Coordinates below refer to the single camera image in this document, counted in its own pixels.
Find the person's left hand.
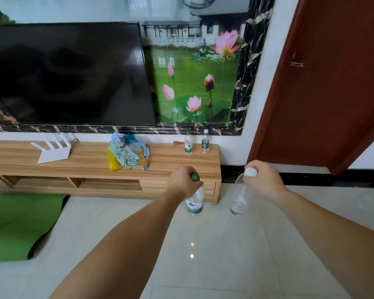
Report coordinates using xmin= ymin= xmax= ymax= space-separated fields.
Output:
xmin=164 ymin=166 xmax=204 ymax=203

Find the white wifi router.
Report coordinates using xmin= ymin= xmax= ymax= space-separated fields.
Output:
xmin=30 ymin=132 xmax=72 ymax=164

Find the wooden television cabinet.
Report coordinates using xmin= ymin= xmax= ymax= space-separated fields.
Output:
xmin=0 ymin=140 xmax=222 ymax=205

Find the white-capped small water bottle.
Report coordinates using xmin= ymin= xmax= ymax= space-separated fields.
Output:
xmin=201 ymin=129 xmax=210 ymax=154

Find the black flat-screen television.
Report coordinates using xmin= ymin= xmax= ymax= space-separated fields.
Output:
xmin=0 ymin=22 xmax=156 ymax=127

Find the person's right forearm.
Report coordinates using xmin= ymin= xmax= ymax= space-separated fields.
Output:
xmin=272 ymin=187 xmax=374 ymax=299

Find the white-capped clear plastic bottle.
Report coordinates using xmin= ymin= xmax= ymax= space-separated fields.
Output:
xmin=229 ymin=167 xmax=258 ymax=216

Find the bundle of cloths and bags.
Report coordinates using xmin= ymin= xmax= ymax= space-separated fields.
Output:
xmin=106 ymin=131 xmax=150 ymax=172

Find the brown wooden door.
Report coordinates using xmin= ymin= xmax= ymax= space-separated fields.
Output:
xmin=247 ymin=0 xmax=374 ymax=175

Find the green floor mat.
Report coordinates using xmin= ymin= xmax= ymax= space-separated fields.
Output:
xmin=0 ymin=193 xmax=70 ymax=264

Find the person's left forearm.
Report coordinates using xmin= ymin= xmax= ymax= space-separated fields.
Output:
xmin=49 ymin=191 xmax=187 ymax=299

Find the metal door handle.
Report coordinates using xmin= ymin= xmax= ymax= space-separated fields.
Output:
xmin=290 ymin=53 xmax=306 ymax=68

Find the lotus pond wall mural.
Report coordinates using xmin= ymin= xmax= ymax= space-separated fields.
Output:
xmin=0 ymin=0 xmax=277 ymax=136

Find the green-capped small water bottle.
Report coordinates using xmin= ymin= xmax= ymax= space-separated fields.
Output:
xmin=185 ymin=130 xmax=194 ymax=155

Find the green-capped labelled water bottle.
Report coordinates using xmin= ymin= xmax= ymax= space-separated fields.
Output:
xmin=186 ymin=172 xmax=205 ymax=216

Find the person's right hand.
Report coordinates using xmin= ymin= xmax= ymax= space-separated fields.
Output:
xmin=243 ymin=160 xmax=289 ymax=203

